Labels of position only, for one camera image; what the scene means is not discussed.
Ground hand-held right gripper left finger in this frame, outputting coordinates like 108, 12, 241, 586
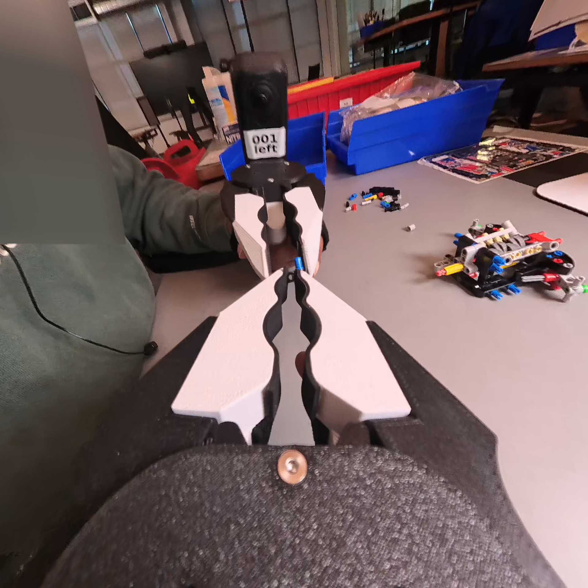
171, 269, 286, 444

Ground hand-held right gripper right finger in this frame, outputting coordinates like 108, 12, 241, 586
294, 271, 413, 445

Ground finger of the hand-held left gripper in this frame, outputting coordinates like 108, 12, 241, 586
232, 192, 273, 280
284, 186, 325, 276

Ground person's left forearm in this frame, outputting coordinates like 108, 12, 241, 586
108, 145, 235, 255

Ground pile of small lego pieces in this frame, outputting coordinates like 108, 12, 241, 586
345, 186, 410, 214

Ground lego car chassis assembly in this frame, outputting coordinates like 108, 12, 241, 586
434, 218, 588, 303

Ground printed lego instruction booklet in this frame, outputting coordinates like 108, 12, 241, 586
418, 135, 588, 184

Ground person's left hand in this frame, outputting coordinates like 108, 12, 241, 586
271, 241, 299, 273

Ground white cardboard box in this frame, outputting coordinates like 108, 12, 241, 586
202, 66, 237, 131

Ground blue plastic bin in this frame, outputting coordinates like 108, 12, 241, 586
325, 78, 506, 176
219, 111, 328, 187

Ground black chair armrest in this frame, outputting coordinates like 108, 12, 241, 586
138, 250, 258, 275

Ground red plastic bin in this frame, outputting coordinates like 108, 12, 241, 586
287, 61, 421, 121

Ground black monitor screen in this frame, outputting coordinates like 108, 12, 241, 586
129, 41, 214, 120

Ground red plastic container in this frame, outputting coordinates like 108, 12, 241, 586
141, 139, 207, 190

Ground blue pencil cup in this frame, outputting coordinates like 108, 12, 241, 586
360, 9, 389, 40

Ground clear bags of parts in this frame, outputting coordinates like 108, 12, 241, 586
340, 71, 462, 131

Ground person's green sweatshirt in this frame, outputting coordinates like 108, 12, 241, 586
0, 243, 157, 552

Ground wooden desk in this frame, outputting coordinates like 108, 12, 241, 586
356, 0, 483, 79
482, 46, 588, 74

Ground dark blue jacket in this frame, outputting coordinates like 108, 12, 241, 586
455, 0, 543, 79

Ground black mat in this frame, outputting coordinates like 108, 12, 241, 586
503, 158, 588, 189

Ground large white paper sheet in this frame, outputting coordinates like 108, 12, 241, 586
528, 0, 588, 42

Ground black cord with toggle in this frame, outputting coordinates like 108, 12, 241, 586
0, 243, 159, 356

